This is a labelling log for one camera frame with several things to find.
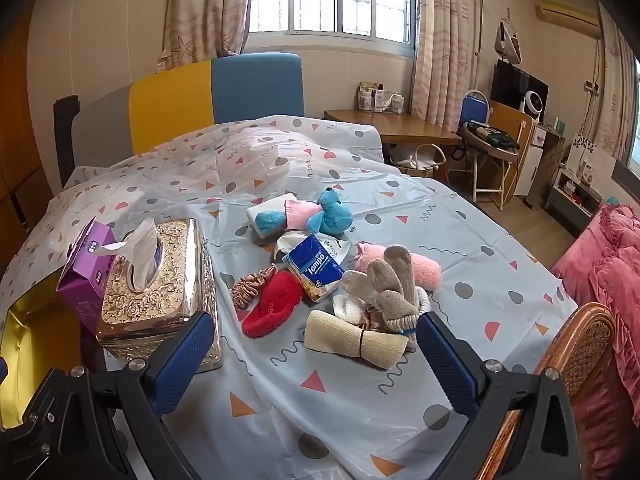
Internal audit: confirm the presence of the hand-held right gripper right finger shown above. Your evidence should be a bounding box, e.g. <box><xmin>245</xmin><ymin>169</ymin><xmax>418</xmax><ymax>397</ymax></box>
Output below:
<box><xmin>416</xmin><ymin>311</ymin><xmax>601</xmax><ymax>480</ymax></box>

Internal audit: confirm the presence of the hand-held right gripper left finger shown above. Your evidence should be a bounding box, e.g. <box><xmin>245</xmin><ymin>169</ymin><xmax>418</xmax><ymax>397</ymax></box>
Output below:
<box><xmin>0</xmin><ymin>311</ymin><xmax>216</xmax><ymax>480</ymax></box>

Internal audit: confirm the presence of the white braided hair band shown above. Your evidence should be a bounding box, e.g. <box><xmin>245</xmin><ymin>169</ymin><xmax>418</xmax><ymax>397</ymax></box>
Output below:
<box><xmin>380</xmin><ymin>287</ymin><xmax>432</xmax><ymax>348</ymax></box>

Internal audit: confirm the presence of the beige socks bundle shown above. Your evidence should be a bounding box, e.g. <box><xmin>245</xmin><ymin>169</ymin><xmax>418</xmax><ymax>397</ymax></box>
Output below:
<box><xmin>341</xmin><ymin>245</ymin><xmax>432</xmax><ymax>333</ymax></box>

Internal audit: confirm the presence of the pink brown scrunchie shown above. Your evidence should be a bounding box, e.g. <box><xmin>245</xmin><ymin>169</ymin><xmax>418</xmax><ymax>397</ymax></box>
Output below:
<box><xmin>231</xmin><ymin>263</ymin><xmax>279</xmax><ymax>311</ymax></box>

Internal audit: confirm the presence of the red plush sock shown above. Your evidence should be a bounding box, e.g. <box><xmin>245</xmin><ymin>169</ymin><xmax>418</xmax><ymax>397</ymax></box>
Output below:
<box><xmin>241</xmin><ymin>270</ymin><xmax>303</xmax><ymax>337</ymax></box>

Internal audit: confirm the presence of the beige bandage roll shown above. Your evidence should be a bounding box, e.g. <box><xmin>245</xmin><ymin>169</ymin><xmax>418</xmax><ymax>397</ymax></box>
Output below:
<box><xmin>305</xmin><ymin>309</ymin><xmax>408</xmax><ymax>370</ymax></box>

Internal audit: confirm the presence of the purple tissue box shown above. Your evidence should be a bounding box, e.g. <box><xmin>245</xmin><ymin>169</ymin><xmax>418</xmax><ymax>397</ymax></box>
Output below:
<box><xmin>56</xmin><ymin>216</ymin><xmax>131</xmax><ymax>333</ymax></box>

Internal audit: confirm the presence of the gold tin box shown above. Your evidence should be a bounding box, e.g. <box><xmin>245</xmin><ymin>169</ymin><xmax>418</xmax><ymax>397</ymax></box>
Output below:
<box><xmin>0</xmin><ymin>287</ymin><xmax>83</xmax><ymax>431</ymax></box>

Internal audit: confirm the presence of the blue pocket tissue pack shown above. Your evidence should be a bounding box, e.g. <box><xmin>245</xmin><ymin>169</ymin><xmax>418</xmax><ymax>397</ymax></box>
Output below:
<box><xmin>282</xmin><ymin>234</ymin><xmax>346</xmax><ymax>303</ymax></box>

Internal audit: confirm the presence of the white foam sponge block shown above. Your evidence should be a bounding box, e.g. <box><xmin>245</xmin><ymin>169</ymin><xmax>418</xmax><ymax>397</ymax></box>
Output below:
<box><xmin>246</xmin><ymin>192</ymin><xmax>301</xmax><ymax>246</ymax></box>

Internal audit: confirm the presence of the blue plush toy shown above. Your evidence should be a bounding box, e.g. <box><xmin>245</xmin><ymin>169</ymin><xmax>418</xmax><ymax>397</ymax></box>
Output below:
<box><xmin>255</xmin><ymin>186</ymin><xmax>354</xmax><ymax>237</ymax></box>

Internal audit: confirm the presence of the patterned plastic tablecloth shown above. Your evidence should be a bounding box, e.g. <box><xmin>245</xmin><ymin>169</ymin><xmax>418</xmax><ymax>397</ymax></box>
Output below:
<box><xmin>0</xmin><ymin>115</ymin><xmax>581</xmax><ymax>480</ymax></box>

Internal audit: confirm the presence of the wicker chair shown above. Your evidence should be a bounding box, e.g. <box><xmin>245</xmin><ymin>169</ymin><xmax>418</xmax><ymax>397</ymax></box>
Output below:
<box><xmin>492</xmin><ymin>302</ymin><xmax>618</xmax><ymax>480</ymax></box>

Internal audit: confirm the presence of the pink ruffled bedding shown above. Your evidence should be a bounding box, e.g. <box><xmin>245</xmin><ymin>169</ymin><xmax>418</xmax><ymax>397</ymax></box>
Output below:
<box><xmin>550</xmin><ymin>204</ymin><xmax>640</xmax><ymax>480</ymax></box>

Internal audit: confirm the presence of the low grey shelf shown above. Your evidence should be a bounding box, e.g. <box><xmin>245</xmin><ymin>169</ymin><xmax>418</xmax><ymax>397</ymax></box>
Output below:
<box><xmin>545</xmin><ymin>167</ymin><xmax>601</xmax><ymax>236</ymax></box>

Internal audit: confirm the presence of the white tote bag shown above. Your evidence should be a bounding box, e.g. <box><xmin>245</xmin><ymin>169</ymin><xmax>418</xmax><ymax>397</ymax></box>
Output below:
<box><xmin>390</xmin><ymin>144</ymin><xmax>448</xmax><ymax>178</ymax></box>

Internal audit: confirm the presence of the round tray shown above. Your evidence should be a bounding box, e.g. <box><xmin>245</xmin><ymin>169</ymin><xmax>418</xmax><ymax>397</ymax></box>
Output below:
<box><xmin>460</xmin><ymin>120</ymin><xmax>521</xmax><ymax>162</ymax></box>

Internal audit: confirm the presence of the white cabinet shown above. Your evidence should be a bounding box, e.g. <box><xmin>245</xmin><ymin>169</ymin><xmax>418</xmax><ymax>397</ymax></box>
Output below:
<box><xmin>515</xmin><ymin>122</ymin><xmax>551</xmax><ymax>198</ymax></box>

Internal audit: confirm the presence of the dark bag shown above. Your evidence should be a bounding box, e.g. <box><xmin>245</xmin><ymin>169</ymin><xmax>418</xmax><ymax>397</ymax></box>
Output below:
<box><xmin>465</xmin><ymin>121</ymin><xmax>521</xmax><ymax>151</ymax></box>

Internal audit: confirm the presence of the wooden desk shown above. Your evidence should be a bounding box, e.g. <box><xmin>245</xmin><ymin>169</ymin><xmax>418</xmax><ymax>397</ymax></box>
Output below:
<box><xmin>324</xmin><ymin>109</ymin><xmax>463</xmax><ymax>166</ymax></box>

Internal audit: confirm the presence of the white leaf print box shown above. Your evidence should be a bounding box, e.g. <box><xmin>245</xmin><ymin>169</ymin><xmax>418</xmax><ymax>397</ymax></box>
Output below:
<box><xmin>565</xmin><ymin>132</ymin><xmax>616</xmax><ymax>186</ymax></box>

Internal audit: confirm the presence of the blue folding chair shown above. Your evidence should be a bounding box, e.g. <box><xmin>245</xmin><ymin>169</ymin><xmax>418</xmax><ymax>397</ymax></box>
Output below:
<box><xmin>447</xmin><ymin>89</ymin><xmax>521</xmax><ymax>211</ymax></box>

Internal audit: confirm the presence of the grey yellow blue headboard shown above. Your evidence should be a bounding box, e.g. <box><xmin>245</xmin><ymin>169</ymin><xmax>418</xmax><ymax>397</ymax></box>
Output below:
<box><xmin>70</xmin><ymin>52</ymin><xmax>306</xmax><ymax>171</ymax></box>

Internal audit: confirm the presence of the row of small packets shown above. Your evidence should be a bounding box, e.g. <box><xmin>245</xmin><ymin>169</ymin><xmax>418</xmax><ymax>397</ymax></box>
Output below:
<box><xmin>356</xmin><ymin>81</ymin><xmax>407</xmax><ymax>115</ymax></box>

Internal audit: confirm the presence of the white round fan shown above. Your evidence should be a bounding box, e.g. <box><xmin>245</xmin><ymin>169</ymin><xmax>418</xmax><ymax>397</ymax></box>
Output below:
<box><xmin>520</xmin><ymin>91</ymin><xmax>543</xmax><ymax>123</ymax></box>

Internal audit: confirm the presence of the wooden wardrobe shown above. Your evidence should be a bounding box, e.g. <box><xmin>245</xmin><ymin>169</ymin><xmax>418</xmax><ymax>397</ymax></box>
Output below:
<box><xmin>0</xmin><ymin>10</ymin><xmax>66</xmax><ymax>261</ymax></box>

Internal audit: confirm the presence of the black television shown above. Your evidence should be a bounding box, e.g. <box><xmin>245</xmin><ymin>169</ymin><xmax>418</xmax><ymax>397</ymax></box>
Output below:
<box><xmin>492</xmin><ymin>60</ymin><xmax>549</xmax><ymax>123</ymax></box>

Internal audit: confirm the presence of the garment steamer on pole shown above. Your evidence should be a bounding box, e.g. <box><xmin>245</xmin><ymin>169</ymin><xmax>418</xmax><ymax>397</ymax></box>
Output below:
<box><xmin>472</xmin><ymin>0</ymin><xmax>523</xmax><ymax>96</ymax></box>

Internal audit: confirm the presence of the wall air conditioner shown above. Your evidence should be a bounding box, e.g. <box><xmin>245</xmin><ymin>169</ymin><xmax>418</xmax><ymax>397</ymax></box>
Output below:
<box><xmin>536</xmin><ymin>0</ymin><xmax>603</xmax><ymax>38</ymax></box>

